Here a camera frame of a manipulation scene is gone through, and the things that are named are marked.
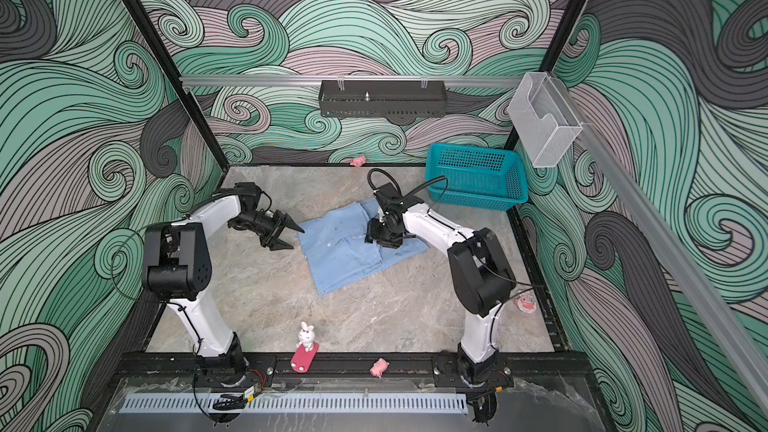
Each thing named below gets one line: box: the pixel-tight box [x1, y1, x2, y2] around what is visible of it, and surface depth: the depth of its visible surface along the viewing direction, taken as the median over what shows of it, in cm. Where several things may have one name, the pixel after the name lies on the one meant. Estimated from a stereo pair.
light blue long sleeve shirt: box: [298, 198, 430, 295], surface depth 94 cm
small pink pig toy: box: [370, 358, 390, 379], surface depth 74 cm
